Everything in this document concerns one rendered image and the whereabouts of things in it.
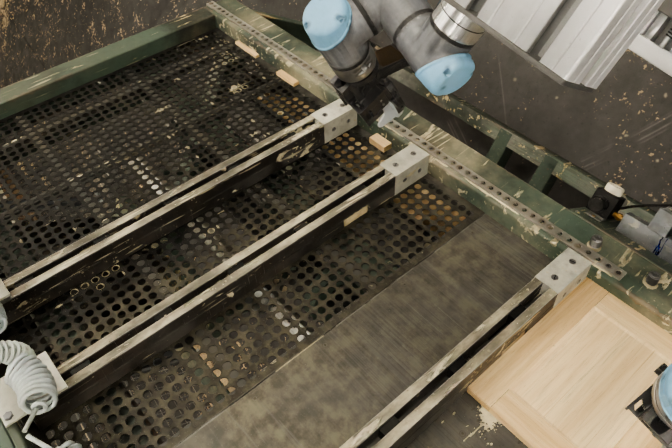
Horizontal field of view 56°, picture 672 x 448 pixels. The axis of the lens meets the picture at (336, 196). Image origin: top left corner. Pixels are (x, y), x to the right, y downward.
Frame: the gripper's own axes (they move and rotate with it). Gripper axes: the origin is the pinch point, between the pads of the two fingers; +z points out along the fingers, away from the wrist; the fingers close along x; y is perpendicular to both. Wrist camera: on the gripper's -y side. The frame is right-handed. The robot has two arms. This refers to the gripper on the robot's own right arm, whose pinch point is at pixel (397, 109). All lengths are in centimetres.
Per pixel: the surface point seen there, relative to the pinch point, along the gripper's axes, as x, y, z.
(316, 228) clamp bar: -6.5, 29.6, 23.5
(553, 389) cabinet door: 53, 17, 29
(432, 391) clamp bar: 39, 34, 19
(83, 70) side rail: -107, 51, 27
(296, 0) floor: -166, -31, 134
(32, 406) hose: 4, 80, -22
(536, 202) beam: 19, -13, 47
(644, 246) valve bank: 43, -22, 53
